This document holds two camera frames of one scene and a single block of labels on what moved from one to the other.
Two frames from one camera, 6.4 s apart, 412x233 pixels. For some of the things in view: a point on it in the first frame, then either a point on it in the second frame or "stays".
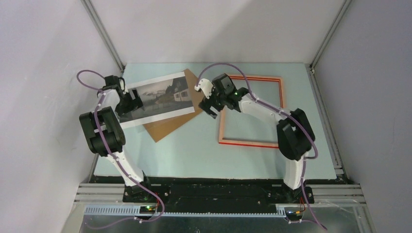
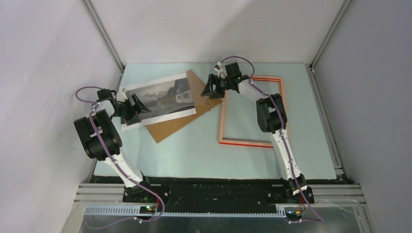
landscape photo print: [163, 97] stays
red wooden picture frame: [242, 142] stays
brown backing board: [158, 131] stays
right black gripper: [206, 104] → [208, 90]
